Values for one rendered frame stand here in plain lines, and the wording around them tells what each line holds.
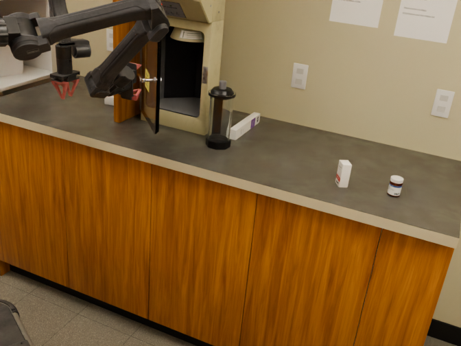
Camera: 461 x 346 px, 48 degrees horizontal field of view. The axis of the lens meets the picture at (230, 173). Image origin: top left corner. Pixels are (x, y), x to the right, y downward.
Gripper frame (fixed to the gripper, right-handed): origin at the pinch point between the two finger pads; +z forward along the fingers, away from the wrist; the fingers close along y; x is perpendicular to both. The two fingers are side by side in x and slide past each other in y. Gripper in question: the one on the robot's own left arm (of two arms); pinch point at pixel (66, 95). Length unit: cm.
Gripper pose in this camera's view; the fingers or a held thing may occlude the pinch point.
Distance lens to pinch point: 214.7
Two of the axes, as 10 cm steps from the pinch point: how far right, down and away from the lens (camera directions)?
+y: 4.1, -3.7, 8.3
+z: -0.7, 9.0, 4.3
